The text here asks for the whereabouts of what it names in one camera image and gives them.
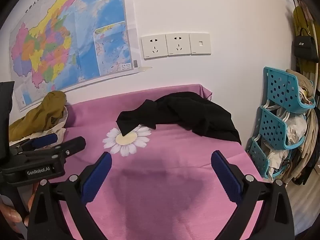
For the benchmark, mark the beige garment in basket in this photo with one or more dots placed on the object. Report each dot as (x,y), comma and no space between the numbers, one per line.
(303,82)

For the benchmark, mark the person's left hand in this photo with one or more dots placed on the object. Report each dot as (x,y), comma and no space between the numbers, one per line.
(10,213)

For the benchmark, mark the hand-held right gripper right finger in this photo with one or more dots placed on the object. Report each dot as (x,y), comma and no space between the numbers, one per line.
(226,177)

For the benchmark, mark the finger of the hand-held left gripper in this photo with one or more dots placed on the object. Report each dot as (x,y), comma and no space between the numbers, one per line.
(45,140)
(72,146)

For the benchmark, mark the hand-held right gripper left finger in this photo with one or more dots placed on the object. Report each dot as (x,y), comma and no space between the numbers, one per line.
(97,177)

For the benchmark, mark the colourful wall map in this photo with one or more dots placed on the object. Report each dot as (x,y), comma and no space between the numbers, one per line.
(75,30)

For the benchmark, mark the black handbag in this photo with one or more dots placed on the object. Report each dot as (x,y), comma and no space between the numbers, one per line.
(303,47)

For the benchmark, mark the black cardigan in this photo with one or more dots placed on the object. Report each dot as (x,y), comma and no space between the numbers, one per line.
(187,115)

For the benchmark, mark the white wall socket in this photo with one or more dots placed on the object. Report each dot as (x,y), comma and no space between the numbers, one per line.
(178,43)
(153,46)

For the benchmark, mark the pink floral blanket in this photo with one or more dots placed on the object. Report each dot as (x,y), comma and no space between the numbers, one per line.
(175,160)

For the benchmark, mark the beige hanging clothes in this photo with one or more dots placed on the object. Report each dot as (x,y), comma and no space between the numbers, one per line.
(310,135)

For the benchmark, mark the white plastic bag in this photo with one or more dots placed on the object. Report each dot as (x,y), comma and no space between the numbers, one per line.
(296,130)

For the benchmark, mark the white wall plate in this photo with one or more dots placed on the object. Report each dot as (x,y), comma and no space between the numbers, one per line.
(200,43)

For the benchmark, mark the mustard hanging coat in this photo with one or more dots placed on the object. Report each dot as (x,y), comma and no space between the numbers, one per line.
(300,15)

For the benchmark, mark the blue plastic basket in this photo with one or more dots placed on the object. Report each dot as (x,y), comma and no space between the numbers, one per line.
(257,155)
(270,125)
(280,87)

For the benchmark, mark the cream garment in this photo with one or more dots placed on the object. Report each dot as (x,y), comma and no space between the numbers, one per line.
(58,127)

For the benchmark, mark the olive garment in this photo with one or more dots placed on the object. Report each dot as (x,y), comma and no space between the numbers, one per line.
(47,112)

